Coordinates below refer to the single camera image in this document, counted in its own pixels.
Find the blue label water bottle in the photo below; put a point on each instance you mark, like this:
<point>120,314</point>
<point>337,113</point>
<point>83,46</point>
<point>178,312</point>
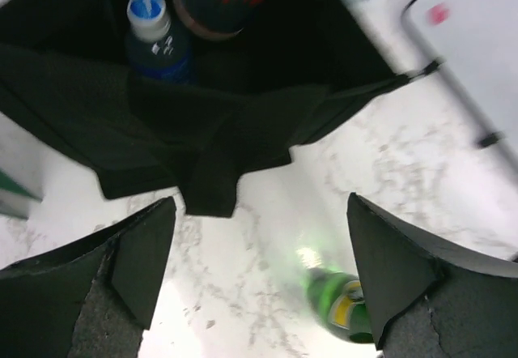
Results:
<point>157,46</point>

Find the black canvas bag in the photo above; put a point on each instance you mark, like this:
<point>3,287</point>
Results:
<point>298,70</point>

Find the green glass bottle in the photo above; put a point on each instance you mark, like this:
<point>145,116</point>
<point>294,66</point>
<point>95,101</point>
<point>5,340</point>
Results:
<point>335,298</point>

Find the whiteboard with red writing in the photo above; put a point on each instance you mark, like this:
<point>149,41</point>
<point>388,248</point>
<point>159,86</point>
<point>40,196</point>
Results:
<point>475,44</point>

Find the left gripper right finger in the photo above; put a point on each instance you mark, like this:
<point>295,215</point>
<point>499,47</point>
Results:
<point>427,296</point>

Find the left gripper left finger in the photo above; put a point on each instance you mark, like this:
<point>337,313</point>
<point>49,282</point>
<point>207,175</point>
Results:
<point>93,297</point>

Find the green file holder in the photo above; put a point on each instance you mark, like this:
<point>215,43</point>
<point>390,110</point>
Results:
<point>16,200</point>

